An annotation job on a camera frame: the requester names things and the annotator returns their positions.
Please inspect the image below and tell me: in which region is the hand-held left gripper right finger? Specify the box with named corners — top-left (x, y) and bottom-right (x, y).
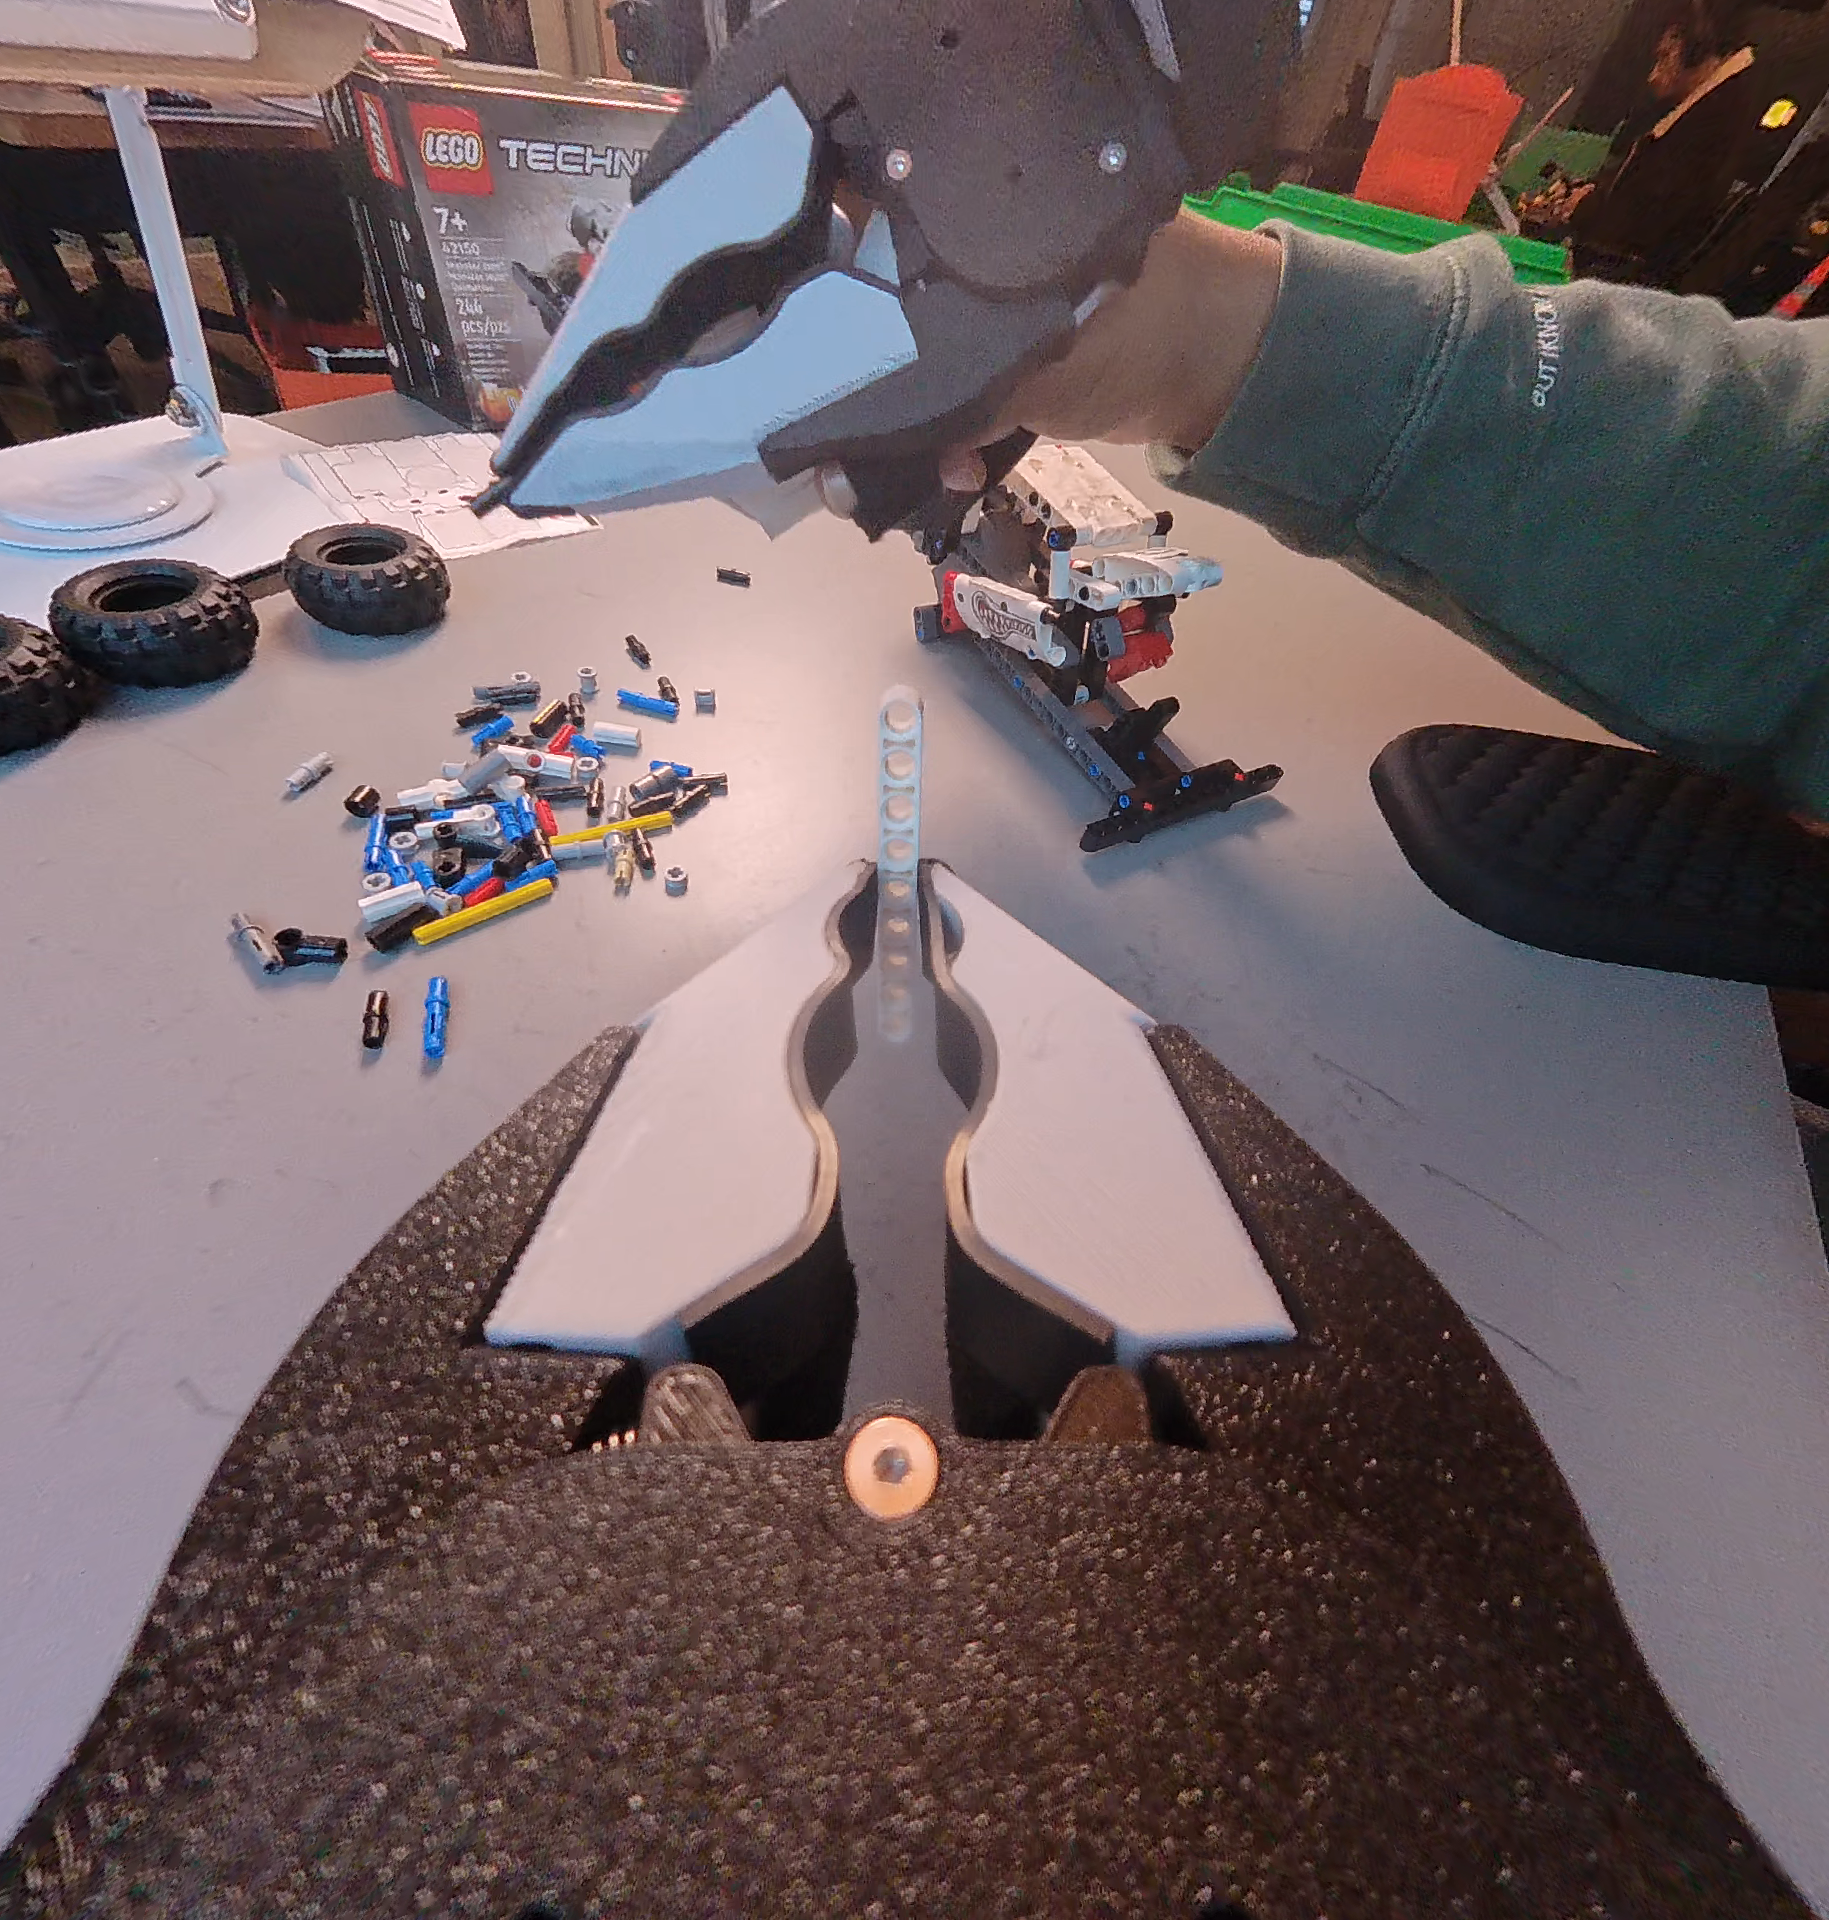
top-left (922, 866), bottom-right (1296, 1355)

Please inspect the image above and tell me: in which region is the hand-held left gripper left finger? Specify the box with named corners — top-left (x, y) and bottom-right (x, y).
top-left (489, 866), bottom-right (864, 1355)

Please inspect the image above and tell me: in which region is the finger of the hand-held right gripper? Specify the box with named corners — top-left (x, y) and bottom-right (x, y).
top-left (489, 83), bottom-right (856, 499)
top-left (496, 270), bottom-right (924, 514)

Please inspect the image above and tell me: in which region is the toy brick vehicle model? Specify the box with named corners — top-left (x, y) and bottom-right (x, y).
top-left (914, 434), bottom-right (1288, 854)

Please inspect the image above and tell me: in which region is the long white brick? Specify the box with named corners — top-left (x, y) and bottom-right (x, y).
top-left (839, 685), bottom-right (960, 1435)

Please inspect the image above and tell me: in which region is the person's right forearm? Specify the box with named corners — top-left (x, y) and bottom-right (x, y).
top-left (1170, 227), bottom-right (1829, 827)

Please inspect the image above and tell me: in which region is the grey desk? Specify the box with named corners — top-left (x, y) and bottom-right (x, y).
top-left (0, 376), bottom-right (1829, 1920)

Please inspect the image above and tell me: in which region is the person's right hand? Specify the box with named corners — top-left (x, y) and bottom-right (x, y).
top-left (914, 210), bottom-right (1294, 540)

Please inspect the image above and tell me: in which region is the toy set cardboard box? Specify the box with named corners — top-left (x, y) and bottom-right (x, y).
top-left (320, 55), bottom-right (695, 429)

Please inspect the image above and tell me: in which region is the white paper sheet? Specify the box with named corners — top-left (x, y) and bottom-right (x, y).
top-left (240, 429), bottom-right (593, 565)

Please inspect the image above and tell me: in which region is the green plastic storage bin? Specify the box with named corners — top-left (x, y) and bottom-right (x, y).
top-left (1186, 171), bottom-right (1581, 289)

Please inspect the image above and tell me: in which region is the pile of small brick parts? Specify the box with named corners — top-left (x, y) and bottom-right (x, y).
top-left (230, 632), bottom-right (732, 1059)

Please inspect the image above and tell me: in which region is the red plastic crate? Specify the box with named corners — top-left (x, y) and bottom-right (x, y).
top-left (1355, 66), bottom-right (1525, 221)

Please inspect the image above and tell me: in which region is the black rubber tyre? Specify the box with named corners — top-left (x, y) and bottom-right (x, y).
top-left (0, 612), bottom-right (92, 763)
top-left (47, 560), bottom-right (264, 688)
top-left (287, 521), bottom-right (456, 641)

